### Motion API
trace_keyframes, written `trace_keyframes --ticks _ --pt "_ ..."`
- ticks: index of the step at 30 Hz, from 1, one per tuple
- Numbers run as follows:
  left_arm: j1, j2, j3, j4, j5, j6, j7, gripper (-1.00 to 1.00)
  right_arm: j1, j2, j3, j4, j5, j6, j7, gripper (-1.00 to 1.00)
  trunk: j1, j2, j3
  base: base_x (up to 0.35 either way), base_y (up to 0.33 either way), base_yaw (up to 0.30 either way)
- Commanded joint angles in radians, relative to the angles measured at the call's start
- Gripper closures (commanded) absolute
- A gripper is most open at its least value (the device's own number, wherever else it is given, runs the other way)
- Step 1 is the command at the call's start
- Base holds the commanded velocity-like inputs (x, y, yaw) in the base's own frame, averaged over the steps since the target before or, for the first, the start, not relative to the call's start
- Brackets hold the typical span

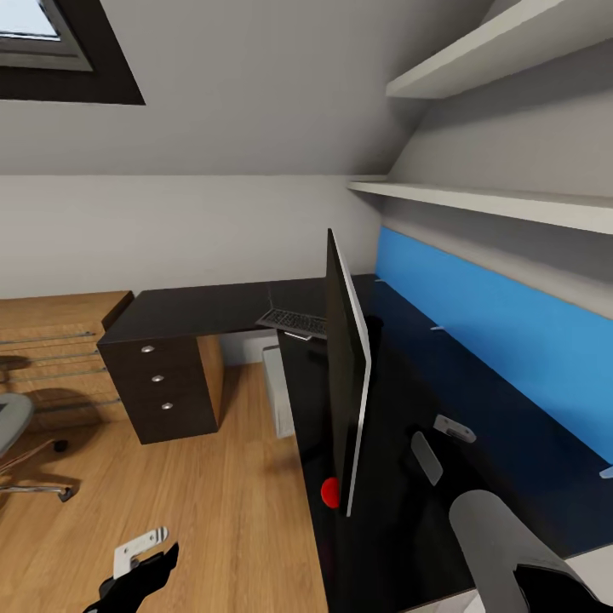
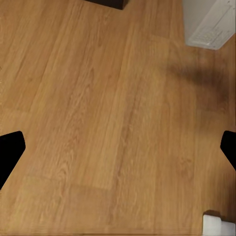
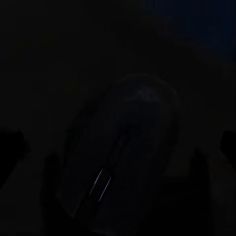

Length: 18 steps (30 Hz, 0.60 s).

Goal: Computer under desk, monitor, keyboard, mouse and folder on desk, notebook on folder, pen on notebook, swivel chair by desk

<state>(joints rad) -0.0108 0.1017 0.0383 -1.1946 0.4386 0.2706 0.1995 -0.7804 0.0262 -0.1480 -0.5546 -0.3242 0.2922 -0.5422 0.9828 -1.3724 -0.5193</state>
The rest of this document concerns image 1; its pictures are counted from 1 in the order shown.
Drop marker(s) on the keyboard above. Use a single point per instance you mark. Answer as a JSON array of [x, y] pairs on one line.
[[303, 325]]

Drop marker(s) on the monitor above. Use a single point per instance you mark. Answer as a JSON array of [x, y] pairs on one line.
[[353, 347]]

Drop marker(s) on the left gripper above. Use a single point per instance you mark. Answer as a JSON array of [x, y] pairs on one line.
[[144, 579]]

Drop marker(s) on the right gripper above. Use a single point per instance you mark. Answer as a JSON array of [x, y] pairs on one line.
[[410, 432]]

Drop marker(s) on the desktop computer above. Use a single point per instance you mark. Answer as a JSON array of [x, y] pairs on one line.
[[277, 392]]

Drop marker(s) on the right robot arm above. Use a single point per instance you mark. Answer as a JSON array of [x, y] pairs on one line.
[[513, 571]]

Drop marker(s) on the swivel chair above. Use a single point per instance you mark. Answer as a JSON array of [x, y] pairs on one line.
[[16, 410]]

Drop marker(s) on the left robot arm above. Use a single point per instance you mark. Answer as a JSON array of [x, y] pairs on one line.
[[131, 580]]

